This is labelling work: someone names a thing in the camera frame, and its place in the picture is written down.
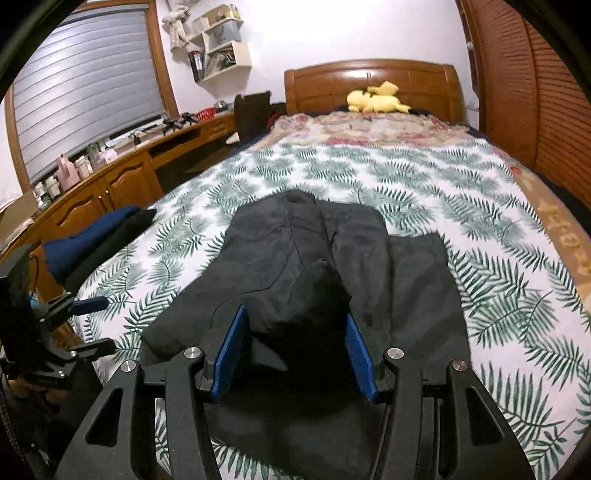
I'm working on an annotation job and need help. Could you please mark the folded blue cloth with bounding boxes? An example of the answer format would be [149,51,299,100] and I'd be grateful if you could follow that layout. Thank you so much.
[42,205,141,282]

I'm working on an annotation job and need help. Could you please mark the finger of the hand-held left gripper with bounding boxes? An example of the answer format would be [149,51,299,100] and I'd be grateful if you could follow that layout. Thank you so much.
[65,338,116,365]
[69,295,110,317]

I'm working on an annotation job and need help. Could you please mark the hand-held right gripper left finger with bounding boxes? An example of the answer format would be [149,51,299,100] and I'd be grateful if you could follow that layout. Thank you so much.
[54,305,250,480]

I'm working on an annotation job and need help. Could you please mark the wooden desk cabinet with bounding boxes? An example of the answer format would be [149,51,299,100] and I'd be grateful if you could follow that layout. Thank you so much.
[0,111,241,296]

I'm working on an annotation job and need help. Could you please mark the pink bottle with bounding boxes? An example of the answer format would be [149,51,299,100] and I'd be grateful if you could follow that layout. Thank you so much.
[58,154,80,191]

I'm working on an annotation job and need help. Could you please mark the grey window blind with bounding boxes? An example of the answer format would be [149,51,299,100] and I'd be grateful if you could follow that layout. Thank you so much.
[11,4,167,185]

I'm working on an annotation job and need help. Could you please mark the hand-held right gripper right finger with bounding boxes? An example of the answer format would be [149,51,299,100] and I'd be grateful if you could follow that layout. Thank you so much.
[345,313,536,480]

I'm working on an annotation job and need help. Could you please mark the wooden louvred wardrobe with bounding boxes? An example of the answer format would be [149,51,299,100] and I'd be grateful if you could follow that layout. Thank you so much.
[455,0,591,195]

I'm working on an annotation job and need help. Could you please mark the wooden window frame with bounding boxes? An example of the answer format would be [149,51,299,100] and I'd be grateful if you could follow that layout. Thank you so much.
[4,0,181,195]

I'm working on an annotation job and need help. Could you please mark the leaf print bed sheet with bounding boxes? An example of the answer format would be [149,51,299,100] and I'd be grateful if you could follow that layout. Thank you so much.
[74,138,589,480]

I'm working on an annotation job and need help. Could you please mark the yellow plush toy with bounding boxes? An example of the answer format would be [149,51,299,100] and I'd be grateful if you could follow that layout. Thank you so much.
[346,80,411,114]

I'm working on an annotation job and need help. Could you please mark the cardboard box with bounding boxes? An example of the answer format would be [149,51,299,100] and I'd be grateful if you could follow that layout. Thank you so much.
[0,191,38,241]

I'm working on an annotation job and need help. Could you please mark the dark chair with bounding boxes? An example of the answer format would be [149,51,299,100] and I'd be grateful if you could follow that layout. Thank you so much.
[233,91,273,144]

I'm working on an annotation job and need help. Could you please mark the black desk gadget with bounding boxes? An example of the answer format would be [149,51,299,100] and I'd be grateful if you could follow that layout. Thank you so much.
[161,113,199,134]

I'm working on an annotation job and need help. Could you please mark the pale hanging soft toy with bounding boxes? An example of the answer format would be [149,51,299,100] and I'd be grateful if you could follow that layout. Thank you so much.
[161,0,195,49]

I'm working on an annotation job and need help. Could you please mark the white wall shelf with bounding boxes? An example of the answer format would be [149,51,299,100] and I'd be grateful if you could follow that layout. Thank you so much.
[187,4,252,84]

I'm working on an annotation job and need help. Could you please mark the wooden headboard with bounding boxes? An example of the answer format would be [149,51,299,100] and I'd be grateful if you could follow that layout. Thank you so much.
[284,59,465,125]

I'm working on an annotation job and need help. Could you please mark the dark grey pants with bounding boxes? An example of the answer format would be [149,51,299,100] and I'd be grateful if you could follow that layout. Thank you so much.
[139,189,472,480]

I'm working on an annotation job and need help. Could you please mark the folded black cloth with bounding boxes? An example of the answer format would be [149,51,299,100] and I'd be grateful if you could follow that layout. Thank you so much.
[60,209,158,296]

